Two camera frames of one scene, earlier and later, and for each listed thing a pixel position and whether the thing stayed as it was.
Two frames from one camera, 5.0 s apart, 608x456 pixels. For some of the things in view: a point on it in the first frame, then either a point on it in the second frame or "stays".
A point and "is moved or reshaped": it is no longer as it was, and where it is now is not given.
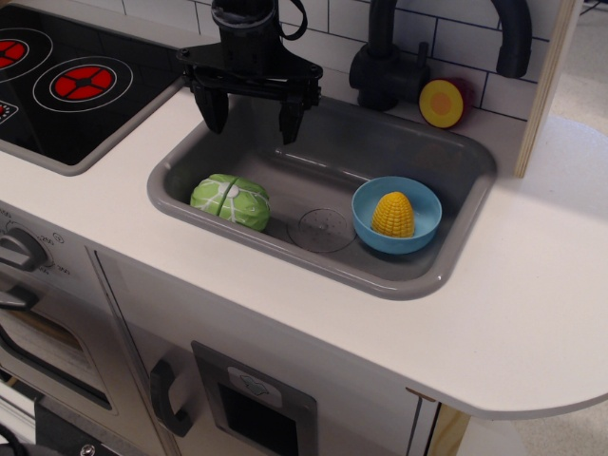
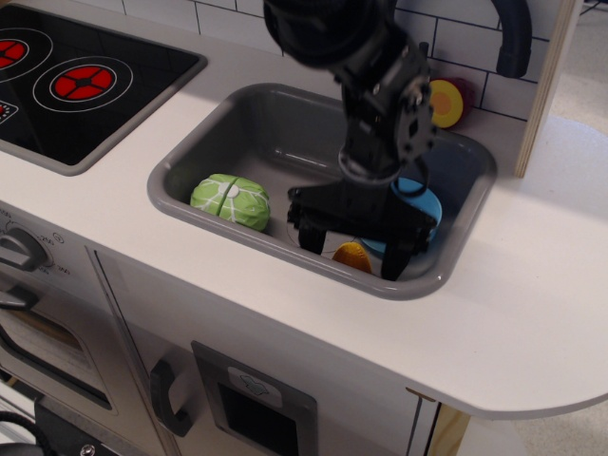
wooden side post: (554, 66) stays
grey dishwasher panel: (256, 410) stays
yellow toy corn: (393, 216) is moved or reshaped
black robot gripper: (253, 67) to (358, 207)
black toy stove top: (74, 94) stays
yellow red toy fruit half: (446, 103) stays
